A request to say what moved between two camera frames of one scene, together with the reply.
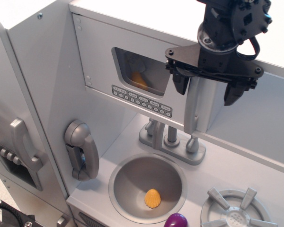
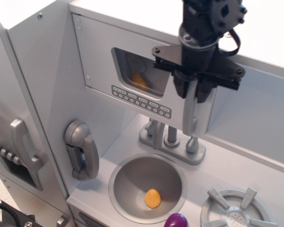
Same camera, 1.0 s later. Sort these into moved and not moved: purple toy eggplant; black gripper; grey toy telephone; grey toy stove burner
Moved: black gripper
Not moved: grey toy telephone; grey toy stove burner; purple toy eggplant
